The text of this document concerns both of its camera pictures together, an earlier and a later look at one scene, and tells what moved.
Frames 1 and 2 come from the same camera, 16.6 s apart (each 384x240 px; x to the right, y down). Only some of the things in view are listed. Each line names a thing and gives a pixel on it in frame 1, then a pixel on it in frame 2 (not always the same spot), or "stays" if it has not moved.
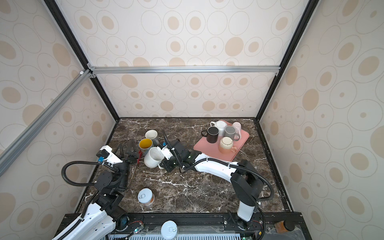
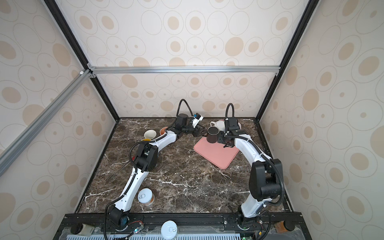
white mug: (220, 125) stays
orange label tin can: (145, 196) stays
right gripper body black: (169, 164) to (223, 137)
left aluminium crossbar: (23, 141) stays
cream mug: (152, 134) stays
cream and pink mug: (226, 145) to (162, 130)
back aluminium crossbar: (187, 70) stays
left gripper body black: (124, 167) to (188, 130)
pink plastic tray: (212, 150) stays
